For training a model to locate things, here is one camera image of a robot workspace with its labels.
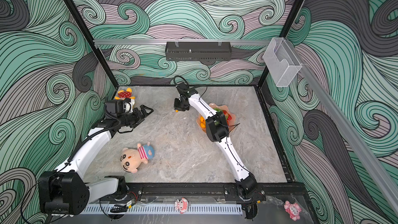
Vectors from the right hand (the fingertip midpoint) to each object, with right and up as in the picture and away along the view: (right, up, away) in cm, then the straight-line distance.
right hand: (174, 109), depth 102 cm
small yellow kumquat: (+19, -9, -9) cm, 23 cm away
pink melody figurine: (+57, -41, -36) cm, 79 cm away
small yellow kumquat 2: (+19, -6, -7) cm, 21 cm away
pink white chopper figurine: (+8, -40, -35) cm, 54 cm away
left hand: (-10, 0, -21) cm, 24 cm away
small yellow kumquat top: (+2, -1, -1) cm, 3 cm away
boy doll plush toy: (-18, -23, -26) cm, 39 cm away
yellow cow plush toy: (-37, +10, +5) cm, 38 cm away
